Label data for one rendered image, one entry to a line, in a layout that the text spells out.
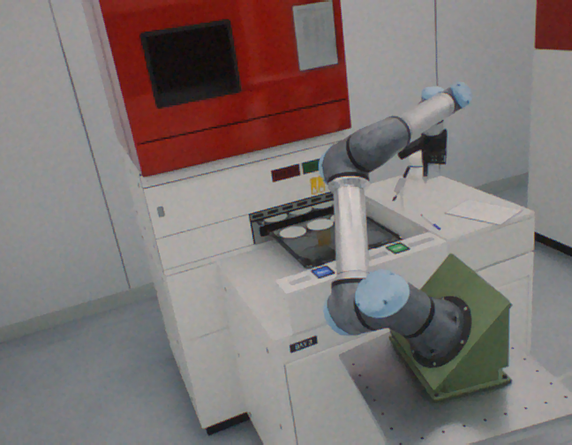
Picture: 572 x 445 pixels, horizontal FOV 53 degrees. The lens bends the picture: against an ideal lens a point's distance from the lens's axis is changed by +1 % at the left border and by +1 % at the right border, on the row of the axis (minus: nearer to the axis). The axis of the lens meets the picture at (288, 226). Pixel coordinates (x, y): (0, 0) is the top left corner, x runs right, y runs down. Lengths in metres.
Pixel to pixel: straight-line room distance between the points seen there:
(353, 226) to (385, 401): 0.44
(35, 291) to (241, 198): 1.94
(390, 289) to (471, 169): 3.42
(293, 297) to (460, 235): 0.58
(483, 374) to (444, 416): 0.14
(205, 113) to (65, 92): 1.59
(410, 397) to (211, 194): 1.07
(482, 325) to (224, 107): 1.13
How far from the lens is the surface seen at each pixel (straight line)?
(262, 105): 2.06
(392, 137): 1.51
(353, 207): 1.51
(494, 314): 1.39
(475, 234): 1.91
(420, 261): 1.81
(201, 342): 2.35
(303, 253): 1.98
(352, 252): 1.47
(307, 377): 1.80
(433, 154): 2.05
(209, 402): 2.52
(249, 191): 2.16
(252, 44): 2.03
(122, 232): 3.68
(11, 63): 3.46
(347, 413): 1.95
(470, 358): 1.41
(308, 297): 1.66
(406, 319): 1.34
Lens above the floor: 1.76
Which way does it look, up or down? 23 degrees down
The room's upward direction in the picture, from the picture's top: 8 degrees counter-clockwise
